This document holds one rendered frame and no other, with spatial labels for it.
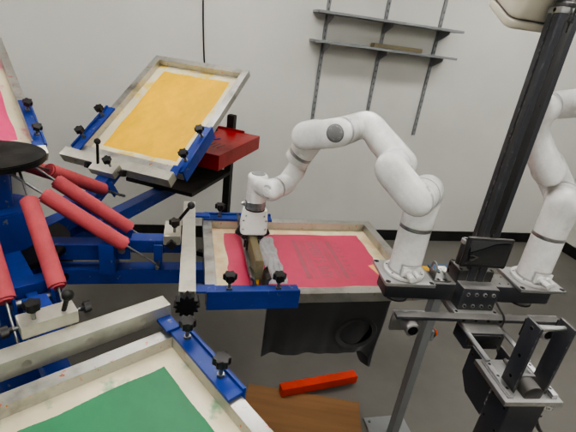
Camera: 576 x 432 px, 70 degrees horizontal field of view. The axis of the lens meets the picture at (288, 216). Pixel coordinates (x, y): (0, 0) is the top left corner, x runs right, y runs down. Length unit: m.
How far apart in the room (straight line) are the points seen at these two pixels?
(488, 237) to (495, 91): 3.04
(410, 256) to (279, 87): 2.44
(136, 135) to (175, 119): 0.20
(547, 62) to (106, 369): 1.32
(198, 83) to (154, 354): 1.60
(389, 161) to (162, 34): 2.53
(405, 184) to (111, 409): 0.89
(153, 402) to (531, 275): 1.16
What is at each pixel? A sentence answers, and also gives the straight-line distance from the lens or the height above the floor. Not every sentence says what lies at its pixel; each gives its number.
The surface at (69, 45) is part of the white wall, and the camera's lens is 3.50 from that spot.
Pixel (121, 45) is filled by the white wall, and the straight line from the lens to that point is 3.43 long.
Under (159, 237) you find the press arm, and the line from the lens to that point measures 1.57.
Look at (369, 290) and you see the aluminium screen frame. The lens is 1.49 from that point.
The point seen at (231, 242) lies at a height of 0.95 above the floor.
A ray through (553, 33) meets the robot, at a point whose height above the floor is 1.85.
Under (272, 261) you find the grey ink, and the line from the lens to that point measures 1.60.
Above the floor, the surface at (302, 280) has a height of 0.95.
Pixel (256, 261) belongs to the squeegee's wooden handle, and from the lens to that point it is 1.40.
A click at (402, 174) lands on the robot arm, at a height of 1.47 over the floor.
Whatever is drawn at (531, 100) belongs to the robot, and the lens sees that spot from 1.26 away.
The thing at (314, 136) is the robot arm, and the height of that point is 1.51.
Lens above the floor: 1.77
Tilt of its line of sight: 24 degrees down
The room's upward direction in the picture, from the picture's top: 8 degrees clockwise
